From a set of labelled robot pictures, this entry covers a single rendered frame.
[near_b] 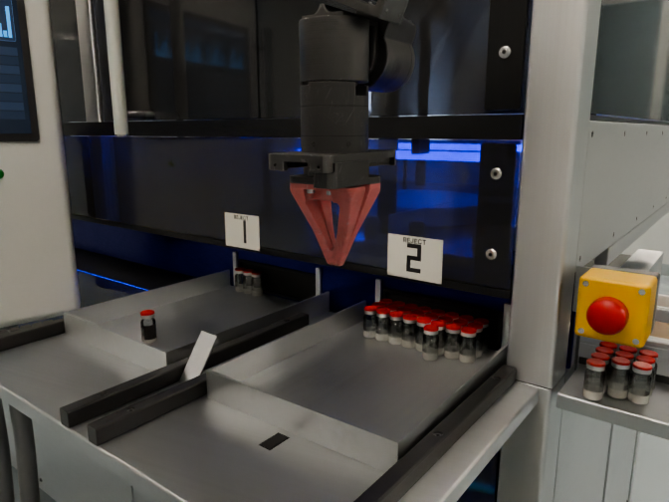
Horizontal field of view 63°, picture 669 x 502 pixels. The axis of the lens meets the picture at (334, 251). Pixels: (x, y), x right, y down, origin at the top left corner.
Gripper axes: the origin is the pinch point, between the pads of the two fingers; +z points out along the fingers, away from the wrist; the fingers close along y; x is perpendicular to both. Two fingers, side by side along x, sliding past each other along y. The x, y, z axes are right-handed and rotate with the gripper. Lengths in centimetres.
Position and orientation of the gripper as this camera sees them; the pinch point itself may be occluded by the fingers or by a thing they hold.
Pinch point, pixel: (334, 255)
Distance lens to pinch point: 48.7
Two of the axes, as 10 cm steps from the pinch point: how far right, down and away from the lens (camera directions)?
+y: 6.0, -1.9, 7.8
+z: 0.1, 9.7, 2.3
